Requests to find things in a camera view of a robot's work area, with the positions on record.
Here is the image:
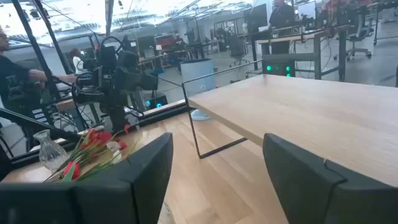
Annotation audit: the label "red artificial flower bunch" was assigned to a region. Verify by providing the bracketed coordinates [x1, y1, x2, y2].
[67, 124, 131, 169]

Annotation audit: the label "person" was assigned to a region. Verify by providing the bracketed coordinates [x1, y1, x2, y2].
[267, 0, 295, 54]
[0, 26, 78, 150]
[69, 47, 85, 75]

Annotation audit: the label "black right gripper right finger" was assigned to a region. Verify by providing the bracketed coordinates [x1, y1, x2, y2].
[262, 133, 398, 224]

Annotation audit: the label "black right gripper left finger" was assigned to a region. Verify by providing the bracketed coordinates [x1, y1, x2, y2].
[0, 132, 174, 224]

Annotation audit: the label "red tulip green stem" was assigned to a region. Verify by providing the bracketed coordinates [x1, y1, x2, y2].
[43, 160, 82, 184]

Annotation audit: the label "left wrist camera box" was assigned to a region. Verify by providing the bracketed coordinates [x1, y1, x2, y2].
[98, 45, 118, 73]

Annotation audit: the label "black rig frame strut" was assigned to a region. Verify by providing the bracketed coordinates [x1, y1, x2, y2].
[11, 0, 63, 103]
[30, 0, 74, 75]

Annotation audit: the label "wooden shelf black metal frame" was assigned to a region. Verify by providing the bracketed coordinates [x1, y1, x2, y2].
[182, 60, 398, 187]

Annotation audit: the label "bulbous clear glass vase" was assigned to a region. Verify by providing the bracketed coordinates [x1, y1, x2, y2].
[33, 129, 68, 172]

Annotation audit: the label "black computer cyan lights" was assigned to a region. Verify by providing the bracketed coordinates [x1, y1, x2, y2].
[145, 92, 169, 110]

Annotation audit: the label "white artificial flower bunch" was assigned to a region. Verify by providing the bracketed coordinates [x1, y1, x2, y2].
[74, 139, 139, 183]

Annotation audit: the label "white cylindrical air purifier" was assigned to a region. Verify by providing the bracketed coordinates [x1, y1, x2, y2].
[180, 58, 216, 122]

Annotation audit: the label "black monitor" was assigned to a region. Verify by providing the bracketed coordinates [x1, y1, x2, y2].
[243, 3, 269, 32]

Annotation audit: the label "white-screen monitor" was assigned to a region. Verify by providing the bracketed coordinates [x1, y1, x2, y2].
[297, 1, 318, 21]

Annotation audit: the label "wooden desk black legs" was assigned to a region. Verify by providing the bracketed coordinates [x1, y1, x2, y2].
[257, 24, 354, 82]

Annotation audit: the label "black office chair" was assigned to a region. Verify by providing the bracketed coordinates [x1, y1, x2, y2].
[228, 34, 251, 68]

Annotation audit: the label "grey office chair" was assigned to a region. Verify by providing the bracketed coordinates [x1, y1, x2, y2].
[333, 12, 374, 62]

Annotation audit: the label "computer tower green lights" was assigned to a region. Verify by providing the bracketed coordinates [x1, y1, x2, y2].
[262, 53, 297, 78]

